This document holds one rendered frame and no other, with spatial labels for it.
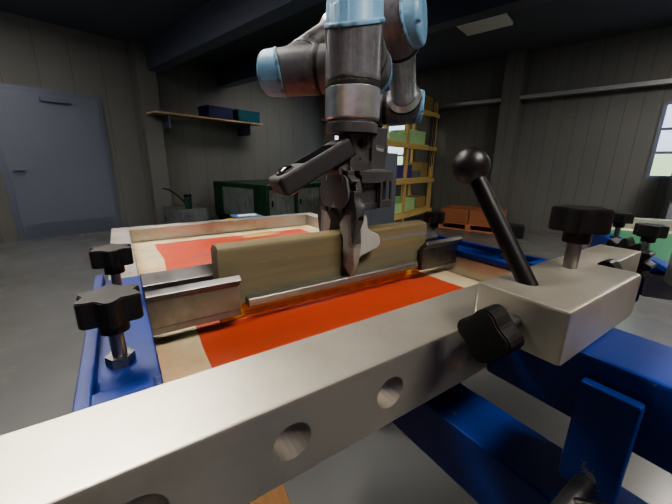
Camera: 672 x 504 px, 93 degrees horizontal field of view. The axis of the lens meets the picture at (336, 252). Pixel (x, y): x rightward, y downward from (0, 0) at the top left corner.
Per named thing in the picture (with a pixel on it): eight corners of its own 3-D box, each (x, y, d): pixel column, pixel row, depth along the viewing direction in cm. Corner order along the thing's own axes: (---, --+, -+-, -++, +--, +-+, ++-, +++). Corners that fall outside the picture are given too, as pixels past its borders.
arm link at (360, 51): (390, 7, 44) (381, -28, 36) (386, 95, 47) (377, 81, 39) (334, 13, 46) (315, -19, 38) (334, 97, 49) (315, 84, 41)
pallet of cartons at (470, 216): (509, 229, 610) (512, 209, 600) (497, 235, 552) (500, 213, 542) (450, 221, 683) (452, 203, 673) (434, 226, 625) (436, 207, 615)
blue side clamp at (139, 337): (104, 323, 44) (94, 275, 42) (146, 314, 47) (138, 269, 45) (91, 517, 20) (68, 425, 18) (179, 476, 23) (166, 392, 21)
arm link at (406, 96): (386, 100, 127) (363, -20, 75) (425, 99, 123) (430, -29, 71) (384, 130, 127) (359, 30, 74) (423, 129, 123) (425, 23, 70)
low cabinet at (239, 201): (291, 209, 835) (290, 178, 814) (345, 218, 718) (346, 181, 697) (215, 219, 682) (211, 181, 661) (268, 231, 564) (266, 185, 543)
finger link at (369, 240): (388, 272, 47) (383, 209, 46) (356, 279, 44) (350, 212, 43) (374, 270, 50) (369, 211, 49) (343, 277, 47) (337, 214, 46)
